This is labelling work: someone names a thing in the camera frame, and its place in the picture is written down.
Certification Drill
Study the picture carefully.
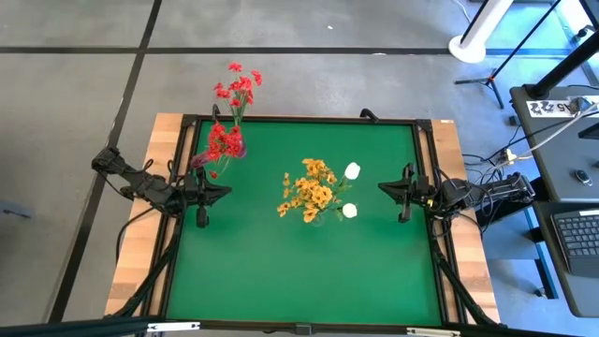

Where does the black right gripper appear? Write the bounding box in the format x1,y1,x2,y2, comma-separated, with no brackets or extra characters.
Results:
377,163,444,225

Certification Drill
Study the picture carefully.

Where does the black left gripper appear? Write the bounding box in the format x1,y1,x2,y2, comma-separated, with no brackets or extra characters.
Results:
182,167,233,229

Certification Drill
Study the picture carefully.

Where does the dark red artificial tulip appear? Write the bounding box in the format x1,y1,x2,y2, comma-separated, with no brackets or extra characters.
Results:
189,150,212,169

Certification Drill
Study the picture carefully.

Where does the red artificial flower bunch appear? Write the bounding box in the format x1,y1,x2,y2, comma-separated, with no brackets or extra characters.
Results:
212,61,264,137
205,121,245,181

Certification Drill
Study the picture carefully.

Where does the purple ribbed glass vase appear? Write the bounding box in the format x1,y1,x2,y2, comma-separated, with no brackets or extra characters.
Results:
231,133,248,159

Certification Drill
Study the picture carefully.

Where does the wooden table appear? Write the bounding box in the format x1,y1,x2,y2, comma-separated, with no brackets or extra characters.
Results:
103,111,502,329

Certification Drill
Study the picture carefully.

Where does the green table mat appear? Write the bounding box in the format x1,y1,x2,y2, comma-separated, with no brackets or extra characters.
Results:
164,119,445,328

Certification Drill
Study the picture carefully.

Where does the black tripod stand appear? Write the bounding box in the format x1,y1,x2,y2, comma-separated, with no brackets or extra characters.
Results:
454,0,562,110

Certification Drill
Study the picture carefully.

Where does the grey desk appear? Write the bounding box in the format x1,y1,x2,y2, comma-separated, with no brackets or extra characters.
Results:
532,200,599,319
508,85,599,203

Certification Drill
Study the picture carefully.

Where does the white pole base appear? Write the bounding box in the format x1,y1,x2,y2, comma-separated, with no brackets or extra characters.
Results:
447,0,516,65

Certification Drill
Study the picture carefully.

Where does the white paper label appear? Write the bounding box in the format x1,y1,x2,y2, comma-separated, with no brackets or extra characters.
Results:
526,98,575,118

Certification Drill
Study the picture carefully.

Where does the black keyboard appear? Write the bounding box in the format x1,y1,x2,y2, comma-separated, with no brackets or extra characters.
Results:
550,210,599,278

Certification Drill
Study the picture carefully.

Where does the black table frame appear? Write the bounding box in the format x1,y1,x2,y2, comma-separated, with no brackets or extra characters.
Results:
158,113,450,336

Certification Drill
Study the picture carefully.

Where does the silver metal bracket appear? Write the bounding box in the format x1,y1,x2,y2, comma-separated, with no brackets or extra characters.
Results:
405,327,462,337
147,321,201,333

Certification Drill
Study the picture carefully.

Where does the white cable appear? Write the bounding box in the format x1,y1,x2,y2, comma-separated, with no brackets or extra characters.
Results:
514,105,599,161

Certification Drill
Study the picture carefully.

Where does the black diagonal frame brace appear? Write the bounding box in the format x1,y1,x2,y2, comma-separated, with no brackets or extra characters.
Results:
0,315,165,337

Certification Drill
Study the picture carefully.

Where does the black desk post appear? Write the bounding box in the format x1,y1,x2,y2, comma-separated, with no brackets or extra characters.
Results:
523,27,599,100

